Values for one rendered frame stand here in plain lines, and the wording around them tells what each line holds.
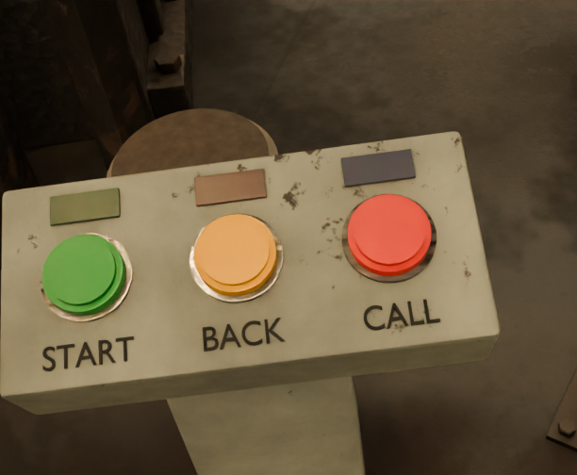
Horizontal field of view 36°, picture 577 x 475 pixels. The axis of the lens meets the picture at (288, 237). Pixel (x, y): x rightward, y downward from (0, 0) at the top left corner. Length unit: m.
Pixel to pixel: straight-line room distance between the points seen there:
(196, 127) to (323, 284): 0.24
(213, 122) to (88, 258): 0.22
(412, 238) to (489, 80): 1.06
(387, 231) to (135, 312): 0.13
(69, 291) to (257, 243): 0.09
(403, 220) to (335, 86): 1.05
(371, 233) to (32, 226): 0.17
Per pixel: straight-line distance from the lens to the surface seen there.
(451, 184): 0.45
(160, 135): 0.64
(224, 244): 0.43
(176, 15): 1.57
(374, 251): 0.43
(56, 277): 0.45
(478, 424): 1.07
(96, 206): 0.47
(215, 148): 0.62
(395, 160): 0.46
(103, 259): 0.45
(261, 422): 0.50
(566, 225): 1.26
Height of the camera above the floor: 0.93
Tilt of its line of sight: 48 degrees down
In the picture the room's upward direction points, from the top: 10 degrees counter-clockwise
